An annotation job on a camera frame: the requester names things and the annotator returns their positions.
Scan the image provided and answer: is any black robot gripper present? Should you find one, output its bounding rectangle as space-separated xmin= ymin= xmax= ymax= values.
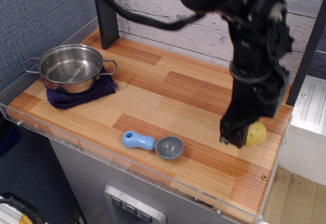
xmin=219 ymin=63 xmax=290 ymax=149

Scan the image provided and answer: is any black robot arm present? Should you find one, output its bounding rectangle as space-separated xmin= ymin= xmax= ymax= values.
xmin=181 ymin=0 xmax=293 ymax=148

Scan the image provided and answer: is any white side cabinet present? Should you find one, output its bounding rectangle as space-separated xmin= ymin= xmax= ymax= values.
xmin=279 ymin=75 xmax=325 ymax=185

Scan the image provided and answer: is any blue grey ice cream scoop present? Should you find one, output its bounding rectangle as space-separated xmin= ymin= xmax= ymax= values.
xmin=122 ymin=131 xmax=184 ymax=160

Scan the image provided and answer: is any clear acrylic edge guard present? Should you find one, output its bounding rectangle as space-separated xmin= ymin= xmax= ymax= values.
xmin=1 ymin=99 xmax=289 ymax=223

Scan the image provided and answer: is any purple folded cloth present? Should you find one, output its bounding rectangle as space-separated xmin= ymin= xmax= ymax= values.
xmin=44 ymin=74 xmax=118 ymax=109

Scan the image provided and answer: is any silver dispenser button panel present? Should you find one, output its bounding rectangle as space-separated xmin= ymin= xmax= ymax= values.
xmin=104 ymin=184 xmax=167 ymax=223

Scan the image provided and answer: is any stainless steel pot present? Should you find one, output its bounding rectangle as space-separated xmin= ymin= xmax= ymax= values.
xmin=23 ymin=44 xmax=118 ymax=94

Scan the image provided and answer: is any yellow object bottom left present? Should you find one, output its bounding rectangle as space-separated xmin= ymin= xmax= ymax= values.
xmin=19 ymin=214 xmax=33 ymax=224

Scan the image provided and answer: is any dark right shelf post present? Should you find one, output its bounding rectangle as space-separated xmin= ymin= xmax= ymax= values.
xmin=286 ymin=0 xmax=325 ymax=106

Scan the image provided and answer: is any dark shelf post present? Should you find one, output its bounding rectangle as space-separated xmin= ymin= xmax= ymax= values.
xmin=286 ymin=0 xmax=325 ymax=106
xmin=95 ymin=0 xmax=120 ymax=49

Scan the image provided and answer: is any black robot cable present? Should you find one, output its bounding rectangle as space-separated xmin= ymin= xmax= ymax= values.
xmin=88 ymin=0 xmax=206 ymax=31

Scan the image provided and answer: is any dark left shelf post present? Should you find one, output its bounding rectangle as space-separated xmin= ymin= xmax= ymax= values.
xmin=95 ymin=0 xmax=120 ymax=49

